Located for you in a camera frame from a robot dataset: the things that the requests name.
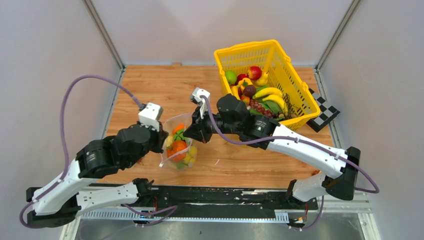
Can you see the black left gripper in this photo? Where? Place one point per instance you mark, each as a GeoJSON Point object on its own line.
{"type": "Point", "coordinates": [162, 135]}

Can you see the yellow banana bunch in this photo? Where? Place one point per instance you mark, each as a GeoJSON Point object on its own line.
{"type": "Point", "coordinates": [185, 159]}

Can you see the dark purple passion fruit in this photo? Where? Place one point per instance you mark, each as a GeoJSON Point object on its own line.
{"type": "Point", "coordinates": [249, 91]}

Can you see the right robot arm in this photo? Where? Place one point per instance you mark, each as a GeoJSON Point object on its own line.
{"type": "Point", "coordinates": [235, 124]}

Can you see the small orange pumpkin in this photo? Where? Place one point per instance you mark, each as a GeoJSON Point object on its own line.
{"type": "Point", "coordinates": [174, 153]}

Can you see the yellow pear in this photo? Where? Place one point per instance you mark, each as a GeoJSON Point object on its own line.
{"type": "Point", "coordinates": [262, 81]}

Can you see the checkerboard calibration board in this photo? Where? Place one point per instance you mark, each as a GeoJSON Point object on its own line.
{"type": "Point", "coordinates": [327, 113]}

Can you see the beige lemon fruit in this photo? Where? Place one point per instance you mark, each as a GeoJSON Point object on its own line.
{"type": "Point", "coordinates": [169, 141]}

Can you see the small watermelon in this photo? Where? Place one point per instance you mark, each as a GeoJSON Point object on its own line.
{"type": "Point", "coordinates": [179, 136]}

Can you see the purple grapes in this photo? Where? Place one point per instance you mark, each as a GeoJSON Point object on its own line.
{"type": "Point", "coordinates": [259, 108]}

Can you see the yellow plastic basket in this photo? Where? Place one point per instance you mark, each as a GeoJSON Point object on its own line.
{"type": "Point", "coordinates": [271, 58]}

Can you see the yellow bell pepper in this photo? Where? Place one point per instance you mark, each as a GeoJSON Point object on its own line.
{"type": "Point", "coordinates": [242, 84]}

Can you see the red apple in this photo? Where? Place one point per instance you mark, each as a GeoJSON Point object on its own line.
{"type": "Point", "coordinates": [254, 73]}
{"type": "Point", "coordinates": [240, 77]}

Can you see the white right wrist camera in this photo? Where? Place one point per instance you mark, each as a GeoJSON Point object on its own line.
{"type": "Point", "coordinates": [200, 97]}

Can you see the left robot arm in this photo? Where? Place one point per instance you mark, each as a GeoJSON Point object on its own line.
{"type": "Point", "coordinates": [62, 200]}

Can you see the small red peach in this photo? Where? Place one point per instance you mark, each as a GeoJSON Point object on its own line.
{"type": "Point", "coordinates": [245, 99]}

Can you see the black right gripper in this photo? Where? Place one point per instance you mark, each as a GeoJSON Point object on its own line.
{"type": "Point", "coordinates": [197, 130]}

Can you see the orange fruit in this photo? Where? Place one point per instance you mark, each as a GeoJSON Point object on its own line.
{"type": "Point", "coordinates": [178, 129]}

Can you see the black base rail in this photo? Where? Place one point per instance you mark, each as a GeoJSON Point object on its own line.
{"type": "Point", "coordinates": [223, 202]}

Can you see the yellow orange toy block car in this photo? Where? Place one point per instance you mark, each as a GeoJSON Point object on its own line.
{"type": "Point", "coordinates": [316, 172]}

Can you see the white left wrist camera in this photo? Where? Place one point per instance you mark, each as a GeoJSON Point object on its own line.
{"type": "Point", "coordinates": [149, 116]}

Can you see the green apple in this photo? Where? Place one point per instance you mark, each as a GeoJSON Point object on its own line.
{"type": "Point", "coordinates": [231, 77]}

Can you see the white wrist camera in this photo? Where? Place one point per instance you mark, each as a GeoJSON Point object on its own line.
{"type": "Point", "coordinates": [149, 116]}
{"type": "Point", "coordinates": [200, 97]}

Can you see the clear zip top bag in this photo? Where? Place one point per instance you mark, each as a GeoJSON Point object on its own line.
{"type": "Point", "coordinates": [168, 126]}

